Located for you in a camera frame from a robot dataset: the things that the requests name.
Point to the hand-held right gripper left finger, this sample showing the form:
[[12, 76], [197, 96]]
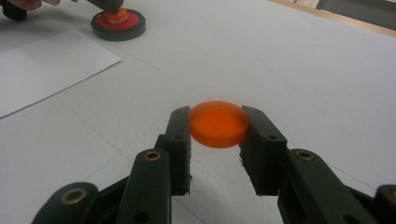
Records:
[[176, 149]]

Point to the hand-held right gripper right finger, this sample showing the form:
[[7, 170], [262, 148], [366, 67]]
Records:
[[264, 155]]

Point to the small orange stamp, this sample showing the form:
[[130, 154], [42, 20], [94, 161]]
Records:
[[115, 16]]

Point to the round black red ink pad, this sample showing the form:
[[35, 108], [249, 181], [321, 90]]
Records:
[[124, 31]]

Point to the orange round ink pad lid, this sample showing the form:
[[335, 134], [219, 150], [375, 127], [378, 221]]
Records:
[[218, 124]]

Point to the white paper sheet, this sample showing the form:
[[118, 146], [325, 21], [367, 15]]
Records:
[[46, 68]]

